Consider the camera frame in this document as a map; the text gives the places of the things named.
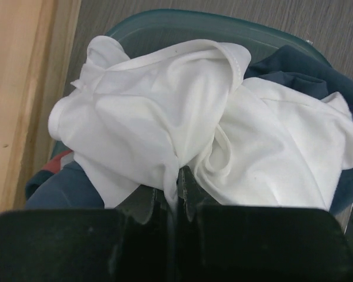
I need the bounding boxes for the navy tank top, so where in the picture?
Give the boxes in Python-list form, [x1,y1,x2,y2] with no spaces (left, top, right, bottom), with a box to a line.
[25,46,353,214]

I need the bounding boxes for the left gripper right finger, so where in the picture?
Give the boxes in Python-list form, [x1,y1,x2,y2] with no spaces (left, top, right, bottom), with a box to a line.
[177,167,353,281]

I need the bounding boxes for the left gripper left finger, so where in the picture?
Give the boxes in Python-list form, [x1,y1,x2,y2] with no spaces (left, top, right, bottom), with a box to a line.
[0,186,167,281]

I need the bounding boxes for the rust red printed tank top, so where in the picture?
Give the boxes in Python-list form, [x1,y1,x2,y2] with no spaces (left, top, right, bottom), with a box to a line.
[42,150,73,174]

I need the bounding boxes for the wooden clothes rack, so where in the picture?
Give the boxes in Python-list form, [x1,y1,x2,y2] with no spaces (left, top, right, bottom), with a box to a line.
[0,1,81,212]

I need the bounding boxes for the white tank top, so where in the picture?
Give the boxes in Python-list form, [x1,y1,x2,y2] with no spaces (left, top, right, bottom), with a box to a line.
[48,36,353,210]

